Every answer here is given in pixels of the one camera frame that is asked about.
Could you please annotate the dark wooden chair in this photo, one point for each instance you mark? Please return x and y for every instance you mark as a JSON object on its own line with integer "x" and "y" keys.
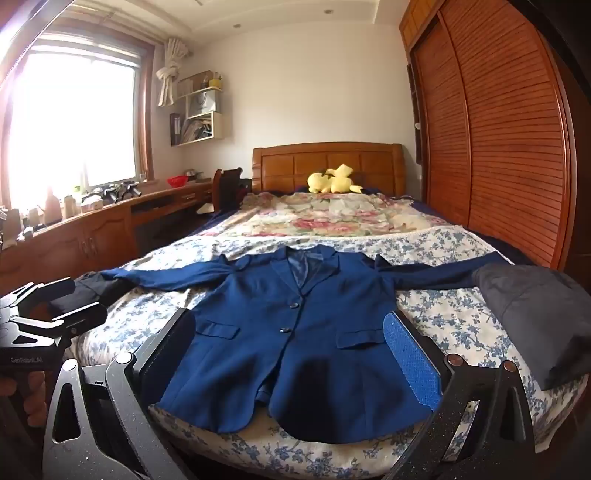
{"x": 228, "y": 189}

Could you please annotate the red basket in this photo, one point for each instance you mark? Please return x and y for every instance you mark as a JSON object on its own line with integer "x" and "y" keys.
{"x": 178, "y": 181}

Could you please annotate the wood-framed window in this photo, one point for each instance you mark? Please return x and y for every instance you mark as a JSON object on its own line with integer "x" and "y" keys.
{"x": 74, "y": 120}

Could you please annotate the white wall shelf with bag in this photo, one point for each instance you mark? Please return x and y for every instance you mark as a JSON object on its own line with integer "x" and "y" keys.
{"x": 203, "y": 97}

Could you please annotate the wooden desk cabinet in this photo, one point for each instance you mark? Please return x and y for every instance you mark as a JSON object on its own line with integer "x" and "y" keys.
{"x": 92, "y": 235}

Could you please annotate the white plastic bottle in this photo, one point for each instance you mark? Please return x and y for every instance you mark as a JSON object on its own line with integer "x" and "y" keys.
{"x": 52, "y": 207}

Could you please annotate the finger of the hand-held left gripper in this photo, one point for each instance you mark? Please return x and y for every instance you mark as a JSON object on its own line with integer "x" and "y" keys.
{"x": 41, "y": 293}
{"x": 83, "y": 316}

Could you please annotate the black folded garment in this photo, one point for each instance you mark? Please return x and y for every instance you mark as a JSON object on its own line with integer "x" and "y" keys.
{"x": 87, "y": 290}

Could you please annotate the white wall shelf with books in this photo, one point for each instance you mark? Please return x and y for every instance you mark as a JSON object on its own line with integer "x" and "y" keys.
{"x": 198, "y": 129}

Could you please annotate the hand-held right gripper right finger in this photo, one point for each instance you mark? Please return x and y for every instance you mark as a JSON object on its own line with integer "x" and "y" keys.
{"x": 411, "y": 360}

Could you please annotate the grey folded garment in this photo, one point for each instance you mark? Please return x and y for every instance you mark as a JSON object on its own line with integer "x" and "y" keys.
{"x": 531, "y": 323}

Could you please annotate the pink floral quilt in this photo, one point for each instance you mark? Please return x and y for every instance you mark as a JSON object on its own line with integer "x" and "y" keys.
{"x": 332, "y": 217}

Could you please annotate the person's left hand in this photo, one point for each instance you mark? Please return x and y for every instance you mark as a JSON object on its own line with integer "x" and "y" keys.
{"x": 37, "y": 390}

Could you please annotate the tied cream curtain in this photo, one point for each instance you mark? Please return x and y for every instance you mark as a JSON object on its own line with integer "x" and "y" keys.
{"x": 168, "y": 78}

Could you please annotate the blue floral bedspread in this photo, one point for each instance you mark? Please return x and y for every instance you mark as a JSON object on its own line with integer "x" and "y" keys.
{"x": 466, "y": 318}

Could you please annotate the blue suit jacket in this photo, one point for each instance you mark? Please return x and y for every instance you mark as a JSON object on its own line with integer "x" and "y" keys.
{"x": 314, "y": 332}

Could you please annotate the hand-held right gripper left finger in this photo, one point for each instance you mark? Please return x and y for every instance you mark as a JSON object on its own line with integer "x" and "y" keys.
{"x": 168, "y": 355}

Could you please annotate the yellow plush toy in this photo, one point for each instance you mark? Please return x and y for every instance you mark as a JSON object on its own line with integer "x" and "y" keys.
{"x": 332, "y": 182}

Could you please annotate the wooden headboard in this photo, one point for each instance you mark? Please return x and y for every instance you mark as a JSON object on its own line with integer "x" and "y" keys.
{"x": 286, "y": 168}

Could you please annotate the wooden slatted wardrobe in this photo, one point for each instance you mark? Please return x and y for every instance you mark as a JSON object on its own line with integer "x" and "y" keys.
{"x": 498, "y": 138}

